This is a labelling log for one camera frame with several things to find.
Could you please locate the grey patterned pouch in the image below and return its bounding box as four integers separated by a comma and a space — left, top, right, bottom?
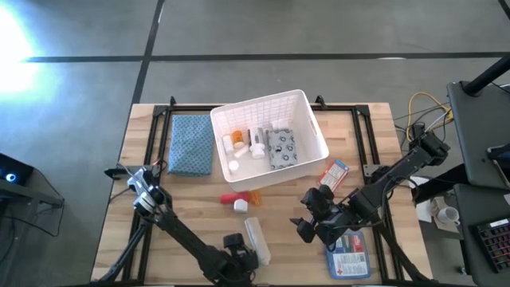
265, 128, 299, 171

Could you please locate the blue first aid kit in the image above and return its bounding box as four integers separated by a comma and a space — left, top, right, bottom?
325, 229, 372, 280

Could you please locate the grey cable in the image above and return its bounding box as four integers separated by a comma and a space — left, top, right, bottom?
394, 102, 453, 139

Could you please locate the black side table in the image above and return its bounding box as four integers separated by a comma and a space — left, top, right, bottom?
453, 183, 510, 287

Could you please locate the black desk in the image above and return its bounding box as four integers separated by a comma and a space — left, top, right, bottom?
445, 79, 510, 188

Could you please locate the red bottle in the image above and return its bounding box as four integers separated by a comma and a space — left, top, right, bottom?
219, 191, 251, 206

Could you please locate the black stand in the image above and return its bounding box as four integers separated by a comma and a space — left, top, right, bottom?
0, 179, 65, 240

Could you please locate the blue patterned fabric pouch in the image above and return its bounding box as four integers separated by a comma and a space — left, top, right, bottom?
167, 114, 216, 177

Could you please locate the red white bandage box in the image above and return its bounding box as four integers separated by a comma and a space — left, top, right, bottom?
317, 159, 351, 192

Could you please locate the white plastic mesh basket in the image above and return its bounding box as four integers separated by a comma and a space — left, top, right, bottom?
210, 88, 331, 193

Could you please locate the yellow cable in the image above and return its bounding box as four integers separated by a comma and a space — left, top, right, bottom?
406, 91, 455, 143

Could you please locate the white cup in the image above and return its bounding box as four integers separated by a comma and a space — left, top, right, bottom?
437, 206, 461, 225

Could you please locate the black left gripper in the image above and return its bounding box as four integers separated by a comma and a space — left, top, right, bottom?
222, 233, 261, 280

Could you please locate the black aluminium table frame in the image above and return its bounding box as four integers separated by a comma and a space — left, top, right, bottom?
93, 95, 435, 286

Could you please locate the white paper napkin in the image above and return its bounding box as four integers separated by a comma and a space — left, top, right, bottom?
416, 197, 434, 223

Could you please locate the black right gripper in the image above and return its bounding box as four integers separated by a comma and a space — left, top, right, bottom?
289, 185, 360, 247

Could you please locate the large white labelled bottle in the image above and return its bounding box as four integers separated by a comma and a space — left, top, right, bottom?
247, 126, 267, 159

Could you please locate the black device with blue light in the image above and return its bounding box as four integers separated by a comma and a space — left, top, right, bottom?
0, 153, 35, 187

